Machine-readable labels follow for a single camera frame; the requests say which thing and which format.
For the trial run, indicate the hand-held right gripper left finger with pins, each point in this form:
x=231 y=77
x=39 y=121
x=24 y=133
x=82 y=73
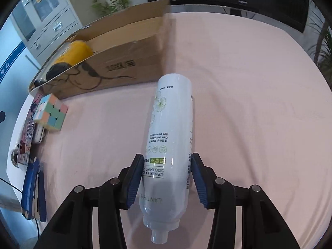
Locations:
x=134 y=182

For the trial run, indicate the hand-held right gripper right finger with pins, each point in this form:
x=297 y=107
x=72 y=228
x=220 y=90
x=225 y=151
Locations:
x=199 y=184

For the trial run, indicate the white spray bottle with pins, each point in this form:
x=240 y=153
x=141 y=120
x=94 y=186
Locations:
x=168 y=134

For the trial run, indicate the cardboard box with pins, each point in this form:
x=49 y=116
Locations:
x=124 y=57

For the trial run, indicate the blue stapler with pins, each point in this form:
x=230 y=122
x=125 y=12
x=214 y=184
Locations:
x=28 y=186

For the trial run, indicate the pastel puzzle cube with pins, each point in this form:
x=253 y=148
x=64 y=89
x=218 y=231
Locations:
x=51 y=111

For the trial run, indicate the colourful flat packet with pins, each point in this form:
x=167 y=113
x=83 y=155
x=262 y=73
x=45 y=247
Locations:
x=28 y=132

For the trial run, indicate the small black round object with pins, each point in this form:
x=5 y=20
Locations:
x=39 y=82

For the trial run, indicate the yellow tin with black lid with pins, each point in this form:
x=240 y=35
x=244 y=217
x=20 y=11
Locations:
x=75 y=51

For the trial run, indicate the grey metal cabinet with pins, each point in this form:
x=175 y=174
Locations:
x=51 y=18

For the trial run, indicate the spiky leaf potted plant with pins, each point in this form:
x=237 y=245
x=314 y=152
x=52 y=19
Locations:
x=324 y=46

